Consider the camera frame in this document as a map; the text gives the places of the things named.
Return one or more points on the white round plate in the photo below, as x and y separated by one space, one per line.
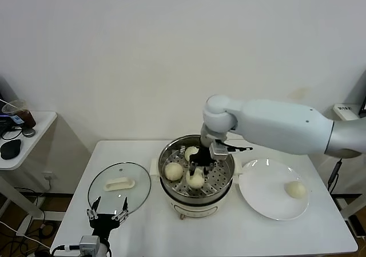
266 188

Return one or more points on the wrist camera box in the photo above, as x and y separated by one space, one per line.
218 152
89 244

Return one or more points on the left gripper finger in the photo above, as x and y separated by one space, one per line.
125 205
95 205

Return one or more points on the white steamed baozi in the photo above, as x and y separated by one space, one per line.
295 189
173 171
195 182
188 152

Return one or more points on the white drinking straw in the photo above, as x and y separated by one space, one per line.
7 102

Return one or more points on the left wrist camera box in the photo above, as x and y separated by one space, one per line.
89 244

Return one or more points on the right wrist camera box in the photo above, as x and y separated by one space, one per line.
218 152

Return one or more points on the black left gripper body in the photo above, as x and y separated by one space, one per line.
103 224

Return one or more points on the stainless steel steamer basket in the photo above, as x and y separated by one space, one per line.
223 180

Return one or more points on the dark device with blue light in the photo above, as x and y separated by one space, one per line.
5 122

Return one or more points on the grey round puck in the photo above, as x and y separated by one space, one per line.
29 132

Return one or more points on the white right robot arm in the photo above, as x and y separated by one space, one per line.
271 125

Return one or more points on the white side table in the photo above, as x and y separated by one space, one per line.
34 145

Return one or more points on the black computer mouse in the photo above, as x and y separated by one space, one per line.
11 149

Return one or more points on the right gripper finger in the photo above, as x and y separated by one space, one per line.
193 168
208 169

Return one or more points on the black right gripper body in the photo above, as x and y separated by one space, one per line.
203 157

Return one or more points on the dark monitor edge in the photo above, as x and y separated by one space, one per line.
364 105

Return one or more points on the white wall outlet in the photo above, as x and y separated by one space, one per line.
51 176

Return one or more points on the plastic iced coffee cup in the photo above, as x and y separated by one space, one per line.
27 118

